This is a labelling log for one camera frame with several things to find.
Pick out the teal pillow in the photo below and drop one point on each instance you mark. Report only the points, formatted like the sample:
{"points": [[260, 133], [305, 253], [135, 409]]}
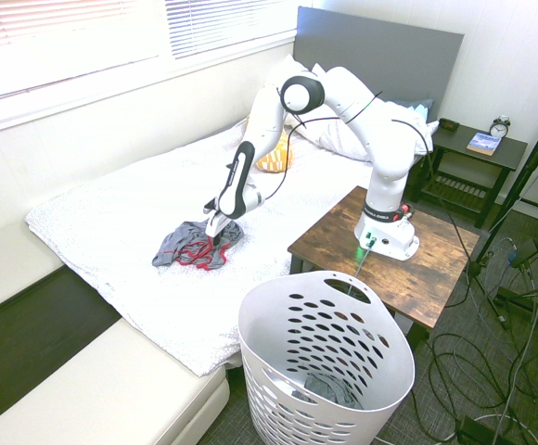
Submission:
{"points": [[419, 106]]}

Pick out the black bed base board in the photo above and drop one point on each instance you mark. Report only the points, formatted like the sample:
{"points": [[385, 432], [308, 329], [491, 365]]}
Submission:
{"points": [[28, 334]]}

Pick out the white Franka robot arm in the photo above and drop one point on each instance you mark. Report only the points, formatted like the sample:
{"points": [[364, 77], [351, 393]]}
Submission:
{"points": [[385, 153]]}

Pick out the grey garment with red trim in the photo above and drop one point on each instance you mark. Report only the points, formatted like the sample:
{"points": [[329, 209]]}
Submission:
{"points": [[181, 241]]}

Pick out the grey bed headboard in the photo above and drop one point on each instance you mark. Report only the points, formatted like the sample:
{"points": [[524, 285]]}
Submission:
{"points": [[389, 51]]}

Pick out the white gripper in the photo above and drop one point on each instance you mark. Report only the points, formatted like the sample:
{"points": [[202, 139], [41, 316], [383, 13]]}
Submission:
{"points": [[217, 225]]}

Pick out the narrow white window blind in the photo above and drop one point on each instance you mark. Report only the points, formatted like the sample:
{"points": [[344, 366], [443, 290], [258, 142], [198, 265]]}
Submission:
{"points": [[227, 23]]}

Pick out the yellow white patterned bolster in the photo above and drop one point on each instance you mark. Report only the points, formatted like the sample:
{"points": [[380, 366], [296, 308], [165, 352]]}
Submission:
{"points": [[278, 160]]}

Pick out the wide white window blind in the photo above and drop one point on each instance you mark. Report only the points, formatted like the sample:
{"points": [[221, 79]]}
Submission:
{"points": [[65, 41]]}

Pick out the red black connector plug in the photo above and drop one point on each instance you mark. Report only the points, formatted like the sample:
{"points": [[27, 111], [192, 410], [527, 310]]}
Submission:
{"points": [[407, 211]]}

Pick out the rustic wooden side table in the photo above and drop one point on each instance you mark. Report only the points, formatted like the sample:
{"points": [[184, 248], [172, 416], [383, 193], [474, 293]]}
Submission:
{"points": [[417, 278]]}

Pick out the small dark box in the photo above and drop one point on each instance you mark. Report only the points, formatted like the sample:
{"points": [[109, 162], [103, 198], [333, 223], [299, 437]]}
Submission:
{"points": [[449, 125]]}

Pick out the white textured bedspread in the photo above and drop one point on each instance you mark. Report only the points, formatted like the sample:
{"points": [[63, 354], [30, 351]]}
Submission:
{"points": [[134, 185]]}

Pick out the cream upholstered bed frame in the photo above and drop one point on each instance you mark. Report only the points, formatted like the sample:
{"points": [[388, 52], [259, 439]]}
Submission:
{"points": [[111, 394]]}

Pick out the black twin-bell alarm clock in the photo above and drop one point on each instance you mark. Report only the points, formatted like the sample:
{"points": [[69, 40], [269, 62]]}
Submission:
{"points": [[499, 128]]}

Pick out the white perforated laundry basket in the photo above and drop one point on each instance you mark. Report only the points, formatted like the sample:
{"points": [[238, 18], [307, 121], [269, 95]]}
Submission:
{"points": [[269, 324]]}

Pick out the blue book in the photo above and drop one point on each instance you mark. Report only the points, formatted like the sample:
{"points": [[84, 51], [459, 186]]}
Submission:
{"points": [[483, 143]]}

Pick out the black nightstand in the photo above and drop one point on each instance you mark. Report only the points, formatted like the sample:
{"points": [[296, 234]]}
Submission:
{"points": [[510, 153]]}

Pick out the plain grey garment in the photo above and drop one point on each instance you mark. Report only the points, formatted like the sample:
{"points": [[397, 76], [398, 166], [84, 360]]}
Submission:
{"points": [[329, 387]]}

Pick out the black adapter with blue plug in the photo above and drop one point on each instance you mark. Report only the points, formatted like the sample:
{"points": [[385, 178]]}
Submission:
{"points": [[525, 252]]}

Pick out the black tripod stand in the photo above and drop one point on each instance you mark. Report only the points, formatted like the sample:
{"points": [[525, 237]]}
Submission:
{"points": [[529, 171]]}

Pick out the black power brick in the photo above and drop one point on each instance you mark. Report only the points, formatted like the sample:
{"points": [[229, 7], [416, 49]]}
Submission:
{"points": [[475, 428]]}

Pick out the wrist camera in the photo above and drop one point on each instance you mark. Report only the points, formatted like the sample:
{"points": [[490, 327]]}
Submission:
{"points": [[209, 206]]}

